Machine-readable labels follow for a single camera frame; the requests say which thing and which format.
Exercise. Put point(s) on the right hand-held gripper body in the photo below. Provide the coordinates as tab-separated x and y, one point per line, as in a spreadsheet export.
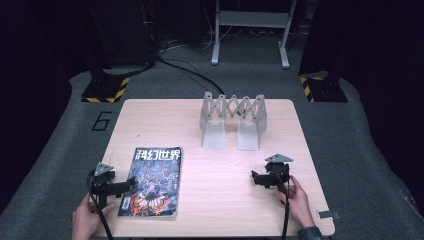
280	173

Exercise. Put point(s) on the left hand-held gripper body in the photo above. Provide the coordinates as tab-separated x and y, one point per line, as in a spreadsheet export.
103	181

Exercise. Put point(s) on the dark illustrated magazine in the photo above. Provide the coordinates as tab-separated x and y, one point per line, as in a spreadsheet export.
151	186

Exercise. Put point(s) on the grey expandable metal bookend rack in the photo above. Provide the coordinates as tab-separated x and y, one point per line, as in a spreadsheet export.
213	133

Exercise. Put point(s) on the person's right hand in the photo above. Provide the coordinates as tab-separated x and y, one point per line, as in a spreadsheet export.
300	206

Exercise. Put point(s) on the person's left hand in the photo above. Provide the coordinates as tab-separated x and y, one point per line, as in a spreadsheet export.
83	221

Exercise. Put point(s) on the black stand base striped edge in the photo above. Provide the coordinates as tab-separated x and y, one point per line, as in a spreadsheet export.
103	90
326	90

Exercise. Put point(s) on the white metal desk frame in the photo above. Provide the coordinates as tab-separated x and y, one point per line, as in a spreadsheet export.
253	19

